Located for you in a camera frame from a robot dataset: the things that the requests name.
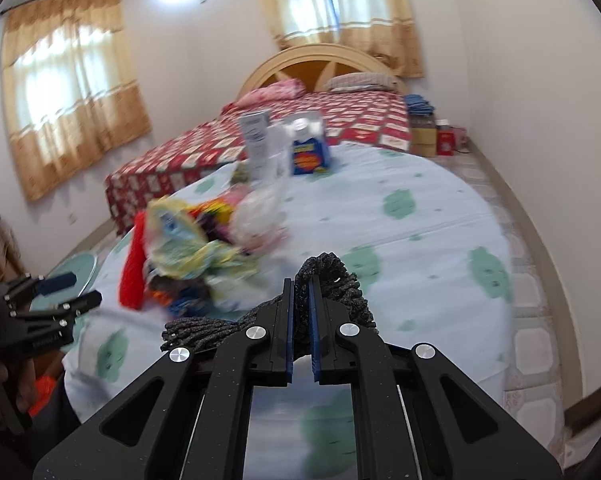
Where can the dark knitted cloth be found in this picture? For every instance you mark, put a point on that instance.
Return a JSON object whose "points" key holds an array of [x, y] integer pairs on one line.
{"points": [[330, 270]]}

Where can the teal round trash bin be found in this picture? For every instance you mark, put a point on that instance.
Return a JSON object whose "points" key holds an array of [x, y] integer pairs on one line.
{"points": [[75, 265]]}

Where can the orange cloth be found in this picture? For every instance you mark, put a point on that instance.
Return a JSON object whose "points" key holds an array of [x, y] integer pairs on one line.
{"points": [[43, 392]]}

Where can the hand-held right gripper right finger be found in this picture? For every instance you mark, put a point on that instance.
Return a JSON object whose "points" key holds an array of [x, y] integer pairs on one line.
{"points": [[316, 327]]}

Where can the pile of colourful wrappers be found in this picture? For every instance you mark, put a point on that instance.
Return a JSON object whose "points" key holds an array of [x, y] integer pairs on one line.
{"points": [[195, 255]]}

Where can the pink pillow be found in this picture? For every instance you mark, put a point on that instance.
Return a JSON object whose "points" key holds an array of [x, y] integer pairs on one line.
{"points": [[270, 92]]}

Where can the cream wooden headboard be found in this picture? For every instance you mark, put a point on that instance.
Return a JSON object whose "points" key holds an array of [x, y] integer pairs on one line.
{"points": [[300, 57]]}

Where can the striped pillow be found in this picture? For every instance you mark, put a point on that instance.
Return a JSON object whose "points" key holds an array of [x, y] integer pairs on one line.
{"points": [[360, 81]]}

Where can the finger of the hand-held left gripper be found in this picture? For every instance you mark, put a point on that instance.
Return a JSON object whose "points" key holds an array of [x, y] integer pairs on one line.
{"points": [[55, 282], [80, 304]]}

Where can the cardboard box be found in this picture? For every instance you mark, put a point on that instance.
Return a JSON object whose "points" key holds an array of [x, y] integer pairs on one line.
{"points": [[423, 137]]}

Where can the blue folded cloth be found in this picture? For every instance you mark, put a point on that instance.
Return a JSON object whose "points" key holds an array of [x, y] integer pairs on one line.
{"points": [[419, 103]]}

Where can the red box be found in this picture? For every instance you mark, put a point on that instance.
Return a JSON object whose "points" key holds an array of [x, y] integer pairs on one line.
{"points": [[445, 142]]}

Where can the blue juice carton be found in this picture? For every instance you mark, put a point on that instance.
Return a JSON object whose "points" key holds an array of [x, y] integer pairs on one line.
{"points": [[309, 152]]}

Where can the red patterned bed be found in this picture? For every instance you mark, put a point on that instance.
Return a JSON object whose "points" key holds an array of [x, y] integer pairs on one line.
{"points": [[190, 150]]}

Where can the white milk carton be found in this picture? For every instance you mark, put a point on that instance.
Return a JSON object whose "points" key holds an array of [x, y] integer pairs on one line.
{"points": [[256, 145]]}

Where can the red wrapper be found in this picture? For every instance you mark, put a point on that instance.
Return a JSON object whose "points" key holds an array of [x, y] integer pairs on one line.
{"points": [[133, 265]]}

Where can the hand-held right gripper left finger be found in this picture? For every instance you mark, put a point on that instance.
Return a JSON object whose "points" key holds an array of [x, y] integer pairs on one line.
{"points": [[288, 327]]}

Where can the wide beige curtain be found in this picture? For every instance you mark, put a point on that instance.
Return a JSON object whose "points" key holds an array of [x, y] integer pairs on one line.
{"points": [[70, 95]]}

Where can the narrow beige curtain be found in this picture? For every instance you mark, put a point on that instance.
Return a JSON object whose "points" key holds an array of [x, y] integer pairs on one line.
{"points": [[360, 15]]}

